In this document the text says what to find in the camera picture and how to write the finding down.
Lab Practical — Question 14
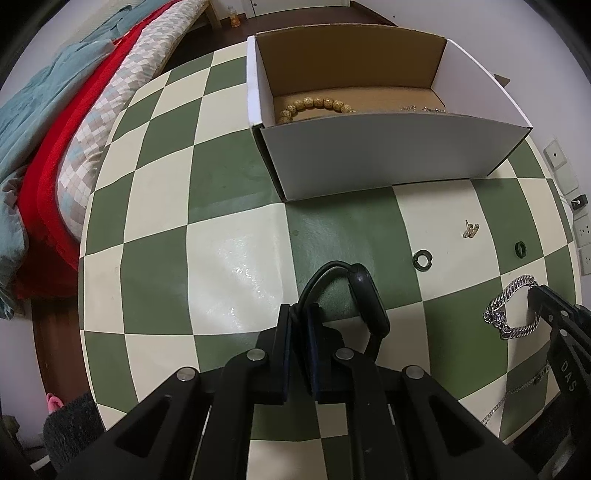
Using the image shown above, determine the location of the white door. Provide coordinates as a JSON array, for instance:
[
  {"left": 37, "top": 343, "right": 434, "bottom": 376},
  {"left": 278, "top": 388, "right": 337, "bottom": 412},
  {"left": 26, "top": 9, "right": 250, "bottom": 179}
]
[{"left": 245, "top": 0, "right": 352, "bottom": 19}]

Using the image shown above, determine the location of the checkered mattress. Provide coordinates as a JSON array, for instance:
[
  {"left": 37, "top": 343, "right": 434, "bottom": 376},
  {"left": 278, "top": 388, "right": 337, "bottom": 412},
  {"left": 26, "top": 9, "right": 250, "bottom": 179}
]
[{"left": 55, "top": 0, "right": 211, "bottom": 241}]

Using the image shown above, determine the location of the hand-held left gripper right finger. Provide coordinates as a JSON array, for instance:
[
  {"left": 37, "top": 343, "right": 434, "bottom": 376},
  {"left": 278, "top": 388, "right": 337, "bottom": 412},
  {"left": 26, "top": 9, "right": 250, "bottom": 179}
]
[{"left": 304, "top": 304, "right": 540, "bottom": 480}]

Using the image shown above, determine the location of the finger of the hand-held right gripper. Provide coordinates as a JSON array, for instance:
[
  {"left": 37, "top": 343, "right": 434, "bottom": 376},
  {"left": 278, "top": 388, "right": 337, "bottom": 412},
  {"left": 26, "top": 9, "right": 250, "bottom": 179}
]
[
  {"left": 537, "top": 284, "right": 591, "bottom": 325},
  {"left": 527, "top": 289, "right": 571, "bottom": 340}
]

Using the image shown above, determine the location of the wooden bead bracelet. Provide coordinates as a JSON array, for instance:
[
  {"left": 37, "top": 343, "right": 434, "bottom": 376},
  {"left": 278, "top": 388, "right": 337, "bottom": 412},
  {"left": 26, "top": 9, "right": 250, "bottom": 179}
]
[{"left": 277, "top": 95, "right": 358, "bottom": 125}]

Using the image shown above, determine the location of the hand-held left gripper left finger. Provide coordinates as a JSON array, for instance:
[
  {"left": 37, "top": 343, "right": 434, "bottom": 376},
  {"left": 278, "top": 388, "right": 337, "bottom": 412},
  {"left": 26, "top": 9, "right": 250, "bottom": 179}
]
[{"left": 55, "top": 303, "right": 297, "bottom": 480}]

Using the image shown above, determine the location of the white cardboard box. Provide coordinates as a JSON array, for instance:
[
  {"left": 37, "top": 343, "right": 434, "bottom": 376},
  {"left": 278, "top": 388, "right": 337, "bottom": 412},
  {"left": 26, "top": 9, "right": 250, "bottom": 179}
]
[{"left": 246, "top": 21, "right": 534, "bottom": 203}]

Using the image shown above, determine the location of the thin silver necklace chain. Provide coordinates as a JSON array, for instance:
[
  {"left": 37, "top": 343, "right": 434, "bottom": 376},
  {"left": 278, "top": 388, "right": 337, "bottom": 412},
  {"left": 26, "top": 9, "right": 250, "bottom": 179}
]
[{"left": 480, "top": 364, "right": 553, "bottom": 426}]

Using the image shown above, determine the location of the light blue blanket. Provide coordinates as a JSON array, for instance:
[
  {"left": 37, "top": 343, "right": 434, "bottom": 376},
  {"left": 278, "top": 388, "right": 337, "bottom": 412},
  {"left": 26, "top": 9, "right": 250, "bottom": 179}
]
[{"left": 0, "top": 0, "right": 160, "bottom": 319}]

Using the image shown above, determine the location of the grey fuzzy slipper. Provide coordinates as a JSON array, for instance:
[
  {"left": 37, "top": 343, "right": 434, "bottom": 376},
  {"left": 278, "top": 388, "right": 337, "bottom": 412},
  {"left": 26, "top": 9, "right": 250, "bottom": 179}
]
[{"left": 43, "top": 391, "right": 103, "bottom": 472}]

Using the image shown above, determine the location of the thick silver chain bracelet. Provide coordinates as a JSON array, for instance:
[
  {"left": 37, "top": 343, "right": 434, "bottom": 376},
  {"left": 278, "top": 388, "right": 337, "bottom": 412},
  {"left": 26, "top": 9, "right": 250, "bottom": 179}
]
[{"left": 483, "top": 275, "right": 541, "bottom": 341}]

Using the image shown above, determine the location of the black smartwatch with strap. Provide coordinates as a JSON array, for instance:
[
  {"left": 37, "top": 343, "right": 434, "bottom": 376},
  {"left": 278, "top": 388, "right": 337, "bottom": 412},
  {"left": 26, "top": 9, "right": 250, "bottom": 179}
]
[{"left": 295, "top": 261, "right": 391, "bottom": 366}]

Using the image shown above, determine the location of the wooden bed frame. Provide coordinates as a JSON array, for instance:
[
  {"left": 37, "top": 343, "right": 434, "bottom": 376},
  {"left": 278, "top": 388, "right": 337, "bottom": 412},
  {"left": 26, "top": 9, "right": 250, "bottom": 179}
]
[{"left": 201, "top": 0, "right": 221, "bottom": 29}]

